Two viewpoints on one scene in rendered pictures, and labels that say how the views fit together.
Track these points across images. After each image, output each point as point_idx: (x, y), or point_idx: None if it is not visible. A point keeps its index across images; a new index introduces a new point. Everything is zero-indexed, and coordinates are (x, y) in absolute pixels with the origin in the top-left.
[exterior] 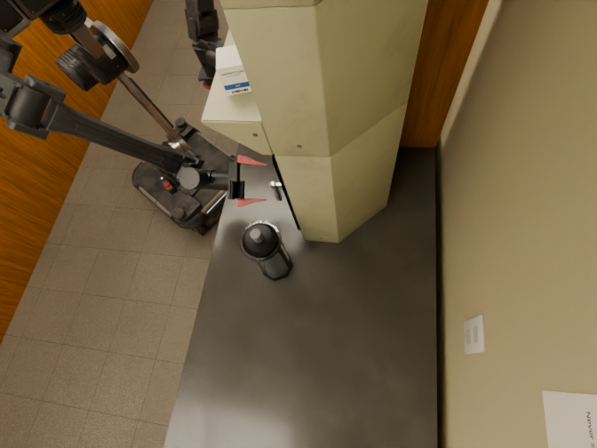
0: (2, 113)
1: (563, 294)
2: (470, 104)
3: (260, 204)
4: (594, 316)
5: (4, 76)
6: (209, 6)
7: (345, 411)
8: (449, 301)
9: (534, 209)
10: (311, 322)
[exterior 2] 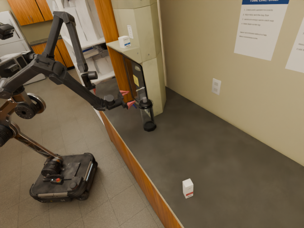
0: (50, 70)
1: (220, 35)
2: (168, 61)
3: (128, 119)
4: (225, 27)
5: (49, 59)
6: (85, 61)
7: (210, 140)
8: (203, 102)
9: (202, 40)
10: (176, 130)
